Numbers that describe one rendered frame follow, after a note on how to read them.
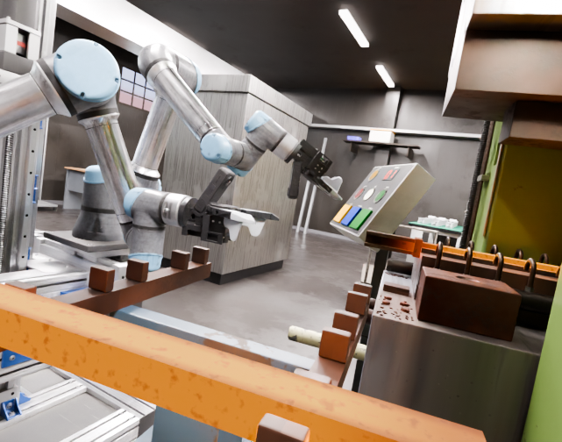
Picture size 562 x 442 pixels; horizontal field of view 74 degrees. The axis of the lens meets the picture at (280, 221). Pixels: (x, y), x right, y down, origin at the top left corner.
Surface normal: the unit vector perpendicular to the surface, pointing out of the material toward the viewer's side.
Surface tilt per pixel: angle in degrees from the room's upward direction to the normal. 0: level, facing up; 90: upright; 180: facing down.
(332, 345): 90
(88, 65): 85
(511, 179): 90
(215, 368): 0
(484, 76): 90
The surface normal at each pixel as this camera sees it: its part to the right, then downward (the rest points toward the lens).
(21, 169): 0.87, 0.18
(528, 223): -0.31, 0.04
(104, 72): 0.57, 0.08
